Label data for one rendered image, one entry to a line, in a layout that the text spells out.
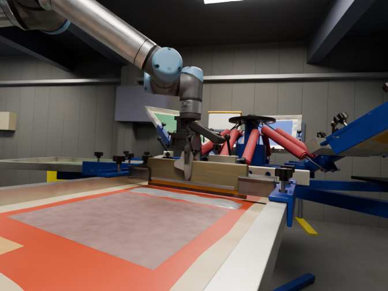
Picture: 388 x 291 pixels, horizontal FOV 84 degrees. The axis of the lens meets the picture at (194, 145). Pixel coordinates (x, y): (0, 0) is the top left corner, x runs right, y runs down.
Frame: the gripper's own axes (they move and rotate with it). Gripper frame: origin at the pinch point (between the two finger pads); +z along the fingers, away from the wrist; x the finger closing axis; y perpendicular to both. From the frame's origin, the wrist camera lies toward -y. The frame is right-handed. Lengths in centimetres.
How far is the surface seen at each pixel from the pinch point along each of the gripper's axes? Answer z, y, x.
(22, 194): 3.6, 25.3, 36.4
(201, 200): 4.8, -8.0, 10.0
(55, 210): 5.5, 13.8, 35.7
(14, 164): 3, 98, 6
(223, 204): 5.0, -14.4, 10.3
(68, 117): -65, 424, -230
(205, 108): -88, 136, -307
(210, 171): -2.1, -6.8, 1.6
